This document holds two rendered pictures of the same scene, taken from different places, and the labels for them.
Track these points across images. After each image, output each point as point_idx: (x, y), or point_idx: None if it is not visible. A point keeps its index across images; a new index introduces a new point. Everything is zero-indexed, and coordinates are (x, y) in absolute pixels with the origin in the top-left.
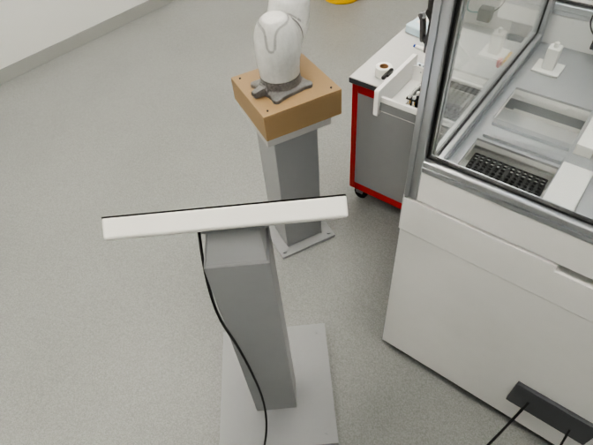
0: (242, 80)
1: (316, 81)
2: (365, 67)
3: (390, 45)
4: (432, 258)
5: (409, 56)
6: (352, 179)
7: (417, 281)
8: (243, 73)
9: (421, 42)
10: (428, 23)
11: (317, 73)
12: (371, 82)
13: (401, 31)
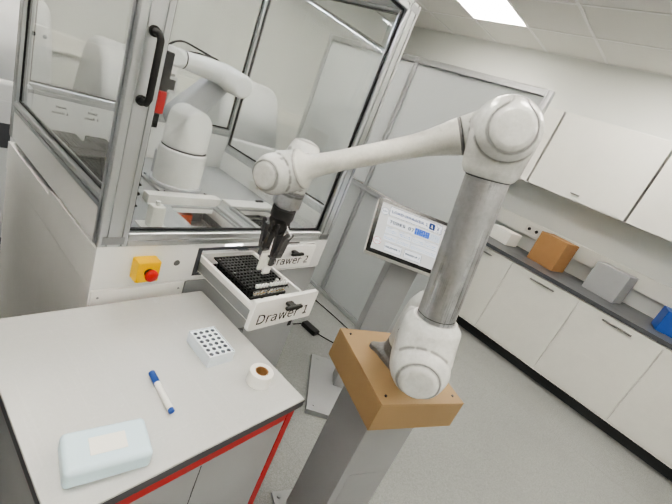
0: (448, 391)
1: (365, 348)
2: (275, 404)
3: (207, 437)
4: None
5: (198, 396)
6: None
7: None
8: (450, 402)
9: (147, 419)
10: (108, 429)
11: (363, 358)
12: (280, 376)
13: (152, 472)
